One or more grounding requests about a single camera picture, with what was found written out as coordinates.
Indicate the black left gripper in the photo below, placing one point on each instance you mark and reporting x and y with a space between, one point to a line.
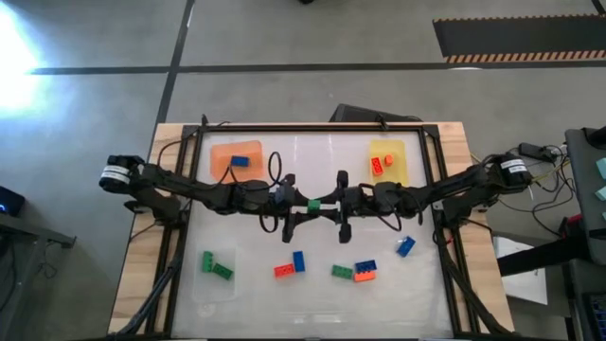
262 199

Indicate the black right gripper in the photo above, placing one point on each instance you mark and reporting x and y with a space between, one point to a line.
379 201

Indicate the green toy brick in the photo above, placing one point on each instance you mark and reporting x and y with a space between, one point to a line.
207 261
342 272
222 271
313 205

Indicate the red toy brick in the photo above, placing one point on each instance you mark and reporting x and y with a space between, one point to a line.
284 270
377 166

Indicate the blue toy brick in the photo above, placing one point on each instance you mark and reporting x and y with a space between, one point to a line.
365 266
298 261
406 246
240 161

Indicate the small orange toy brick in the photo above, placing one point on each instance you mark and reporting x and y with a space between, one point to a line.
388 159

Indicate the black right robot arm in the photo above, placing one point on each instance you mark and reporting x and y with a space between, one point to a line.
464 187

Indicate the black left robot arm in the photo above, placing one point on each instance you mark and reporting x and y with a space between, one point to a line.
189 184

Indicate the yellow translucent plastic bin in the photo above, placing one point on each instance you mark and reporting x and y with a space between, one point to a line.
400 166

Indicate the orange translucent plastic bin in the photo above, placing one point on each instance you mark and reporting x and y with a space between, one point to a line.
222 156

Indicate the black flat equipment box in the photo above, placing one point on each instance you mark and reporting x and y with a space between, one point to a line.
364 113

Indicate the clear plastic bin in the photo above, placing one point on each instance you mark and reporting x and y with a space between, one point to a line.
215 291

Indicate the white paper sheet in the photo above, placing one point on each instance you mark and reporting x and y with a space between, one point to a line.
525 284

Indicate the black bar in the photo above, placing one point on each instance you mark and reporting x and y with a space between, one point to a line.
535 256

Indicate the black power adapter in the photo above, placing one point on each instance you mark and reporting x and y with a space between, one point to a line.
535 151

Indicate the grey side table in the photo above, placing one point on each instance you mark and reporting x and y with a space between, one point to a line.
584 199

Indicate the black hazard-striped floor mat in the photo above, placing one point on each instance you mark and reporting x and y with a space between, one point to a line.
521 38

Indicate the teal block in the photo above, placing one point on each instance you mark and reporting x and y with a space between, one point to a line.
602 168
602 193

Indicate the black device with blue light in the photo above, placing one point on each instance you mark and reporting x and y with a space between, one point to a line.
9 201

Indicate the black metal table frame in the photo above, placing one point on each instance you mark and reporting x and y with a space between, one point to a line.
308 128

